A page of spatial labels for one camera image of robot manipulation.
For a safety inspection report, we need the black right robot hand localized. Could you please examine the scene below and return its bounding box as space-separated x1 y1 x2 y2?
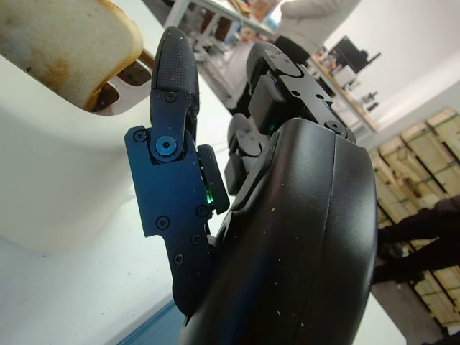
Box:
124 25 378 345

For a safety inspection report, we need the toast slice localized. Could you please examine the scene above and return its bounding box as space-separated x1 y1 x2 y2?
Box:
0 0 144 111

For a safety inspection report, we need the person in dark trousers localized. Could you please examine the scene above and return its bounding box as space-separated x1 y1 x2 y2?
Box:
373 197 460 285

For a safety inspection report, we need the person in black trousers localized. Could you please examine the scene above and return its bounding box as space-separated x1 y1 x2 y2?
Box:
229 0 364 112

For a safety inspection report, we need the cream two-slot toaster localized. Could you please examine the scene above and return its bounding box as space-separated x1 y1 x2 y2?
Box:
0 0 162 257

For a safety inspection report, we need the long workbench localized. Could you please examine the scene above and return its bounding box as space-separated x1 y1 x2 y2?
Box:
165 0 378 132

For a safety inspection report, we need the wooden crate stack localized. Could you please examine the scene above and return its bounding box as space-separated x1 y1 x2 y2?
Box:
368 107 460 328

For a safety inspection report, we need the black monitor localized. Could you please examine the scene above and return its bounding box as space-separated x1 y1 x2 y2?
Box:
328 34 382 73

